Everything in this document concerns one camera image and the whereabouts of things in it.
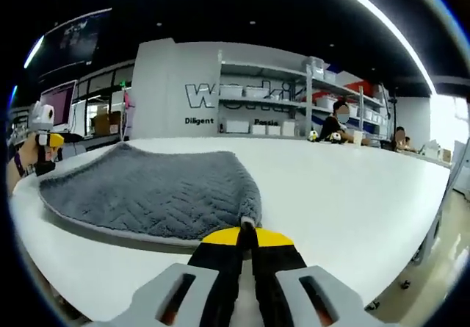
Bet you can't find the black tripod stand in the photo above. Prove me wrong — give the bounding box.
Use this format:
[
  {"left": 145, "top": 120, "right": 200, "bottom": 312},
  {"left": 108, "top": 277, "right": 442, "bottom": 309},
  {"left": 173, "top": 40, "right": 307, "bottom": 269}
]
[{"left": 388, "top": 87, "right": 400, "bottom": 141}]

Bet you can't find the pink hanging item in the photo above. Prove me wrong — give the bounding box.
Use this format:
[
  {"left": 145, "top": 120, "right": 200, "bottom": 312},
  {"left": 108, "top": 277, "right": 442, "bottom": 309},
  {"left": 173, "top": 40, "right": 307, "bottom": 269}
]
[{"left": 123, "top": 87, "right": 135, "bottom": 137}]

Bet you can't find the person's left hand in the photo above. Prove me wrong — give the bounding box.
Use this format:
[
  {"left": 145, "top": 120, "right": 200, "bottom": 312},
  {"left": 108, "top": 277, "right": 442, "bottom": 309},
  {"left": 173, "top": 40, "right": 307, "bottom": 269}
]
[{"left": 17, "top": 140, "right": 60, "bottom": 177}]

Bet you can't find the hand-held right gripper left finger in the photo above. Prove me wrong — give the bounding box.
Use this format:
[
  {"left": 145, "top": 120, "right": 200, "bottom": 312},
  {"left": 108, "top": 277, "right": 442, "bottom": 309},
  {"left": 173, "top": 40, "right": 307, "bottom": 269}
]
[{"left": 98, "top": 226, "right": 246, "bottom": 327}]

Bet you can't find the white table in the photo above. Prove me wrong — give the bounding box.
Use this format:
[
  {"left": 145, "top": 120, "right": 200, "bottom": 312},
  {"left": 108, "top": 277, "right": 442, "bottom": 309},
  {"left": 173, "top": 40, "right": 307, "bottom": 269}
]
[{"left": 9, "top": 135, "right": 453, "bottom": 323}]

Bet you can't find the long ceiling light strip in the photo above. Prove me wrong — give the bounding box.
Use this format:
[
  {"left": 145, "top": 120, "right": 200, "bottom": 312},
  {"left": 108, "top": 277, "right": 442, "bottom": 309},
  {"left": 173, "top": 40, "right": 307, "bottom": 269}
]
[
  {"left": 23, "top": 35, "right": 46, "bottom": 69},
  {"left": 319, "top": 0, "right": 438, "bottom": 95}
]

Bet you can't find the pink desktop monitor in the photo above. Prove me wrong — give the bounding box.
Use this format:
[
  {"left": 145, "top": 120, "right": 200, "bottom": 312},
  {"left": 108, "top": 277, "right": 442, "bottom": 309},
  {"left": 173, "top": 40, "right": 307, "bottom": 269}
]
[{"left": 38, "top": 80, "right": 79, "bottom": 128}]

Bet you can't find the large dark wall screen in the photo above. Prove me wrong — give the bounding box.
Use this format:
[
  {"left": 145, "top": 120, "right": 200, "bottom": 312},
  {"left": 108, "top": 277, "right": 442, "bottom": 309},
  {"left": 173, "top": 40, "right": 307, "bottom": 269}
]
[{"left": 38, "top": 9, "right": 113, "bottom": 79}]

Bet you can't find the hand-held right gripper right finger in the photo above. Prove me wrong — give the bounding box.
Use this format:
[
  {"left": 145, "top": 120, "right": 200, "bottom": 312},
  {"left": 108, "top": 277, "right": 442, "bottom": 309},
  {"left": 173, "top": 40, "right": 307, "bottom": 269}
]
[{"left": 251, "top": 227, "right": 398, "bottom": 327}]

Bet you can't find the grey towel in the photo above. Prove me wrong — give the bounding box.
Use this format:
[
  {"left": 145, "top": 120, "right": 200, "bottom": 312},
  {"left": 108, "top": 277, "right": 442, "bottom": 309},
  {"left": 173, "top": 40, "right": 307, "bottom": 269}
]
[{"left": 38, "top": 142, "right": 264, "bottom": 242}]

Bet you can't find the cardboard box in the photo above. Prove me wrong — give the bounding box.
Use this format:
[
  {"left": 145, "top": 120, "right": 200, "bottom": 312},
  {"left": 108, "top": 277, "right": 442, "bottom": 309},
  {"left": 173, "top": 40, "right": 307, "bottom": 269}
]
[{"left": 91, "top": 112, "right": 123, "bottom": 136}]

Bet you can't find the metal storage shelf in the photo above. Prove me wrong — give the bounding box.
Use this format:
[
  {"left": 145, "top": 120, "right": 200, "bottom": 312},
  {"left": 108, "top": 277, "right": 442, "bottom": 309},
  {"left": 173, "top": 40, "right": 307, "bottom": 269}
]
[{"left": 223, "top": 58, "right": 386, "bottom": 136}]

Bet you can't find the purple wrist band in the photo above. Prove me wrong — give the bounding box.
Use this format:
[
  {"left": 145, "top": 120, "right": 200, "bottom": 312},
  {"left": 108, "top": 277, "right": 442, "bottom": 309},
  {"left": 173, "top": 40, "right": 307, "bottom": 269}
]
[{"left": 13, "top": 156, "right": 28, "bottom": 179}]

